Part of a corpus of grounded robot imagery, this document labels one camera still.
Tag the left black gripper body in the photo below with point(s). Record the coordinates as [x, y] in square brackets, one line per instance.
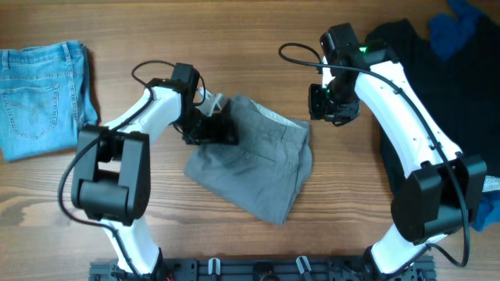
[218, 130]

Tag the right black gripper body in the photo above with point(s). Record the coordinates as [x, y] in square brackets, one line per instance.
[326, 110]

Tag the grey shorts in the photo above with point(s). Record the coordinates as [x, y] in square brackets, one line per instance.
[265, 171]

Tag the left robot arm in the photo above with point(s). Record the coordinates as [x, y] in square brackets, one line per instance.
[111, 170]

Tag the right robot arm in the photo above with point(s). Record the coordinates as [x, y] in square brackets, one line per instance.
[442, 187]

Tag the black garment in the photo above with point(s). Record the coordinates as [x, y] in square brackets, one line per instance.
[462, 94]

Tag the dark blue garment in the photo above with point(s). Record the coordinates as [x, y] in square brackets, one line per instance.
[448, 36]

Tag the folded light blue jeans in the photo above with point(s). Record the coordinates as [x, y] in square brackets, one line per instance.
[45, 99]

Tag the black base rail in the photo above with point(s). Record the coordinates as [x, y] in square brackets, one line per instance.
[331, 269]

